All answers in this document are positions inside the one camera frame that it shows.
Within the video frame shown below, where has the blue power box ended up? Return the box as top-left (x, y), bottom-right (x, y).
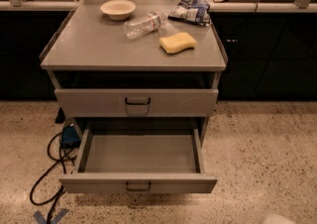
top-left (60, 126), bottom-right (81, 149)

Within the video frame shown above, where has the yellow sponge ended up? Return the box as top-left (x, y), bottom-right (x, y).
top-left (159, 32), bottom-right (197, 55)

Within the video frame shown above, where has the grey metal drawer cabinet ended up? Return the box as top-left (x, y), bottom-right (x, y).
top-left (41, 0), bottom-right (227, 140)

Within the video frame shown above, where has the black floor cable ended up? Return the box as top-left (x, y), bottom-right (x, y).
top-left (29, 131), bottom-right (79, 224)

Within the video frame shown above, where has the white paper bowl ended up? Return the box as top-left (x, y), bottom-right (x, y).
top-left (100, 0), bottom-right (136, 21)

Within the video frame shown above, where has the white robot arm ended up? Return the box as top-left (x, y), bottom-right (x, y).
top-left (262, 214), bottom-right (296, 224)

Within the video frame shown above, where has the clear plastic water bottle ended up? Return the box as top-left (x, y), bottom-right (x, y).
top-left (124, 12), bottom-right (167, 40)

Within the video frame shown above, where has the grey upper drawer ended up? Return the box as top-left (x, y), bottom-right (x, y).
top-left (55, 89), bottom-right (218, 117)

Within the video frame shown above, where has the blue white snack bag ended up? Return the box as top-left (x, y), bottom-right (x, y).
top-left (168, 0), bottom-right (210, 25)

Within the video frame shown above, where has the grey open lower drawer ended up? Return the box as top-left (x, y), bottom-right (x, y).
top-left (59, 129), bottom-right (217, 194)

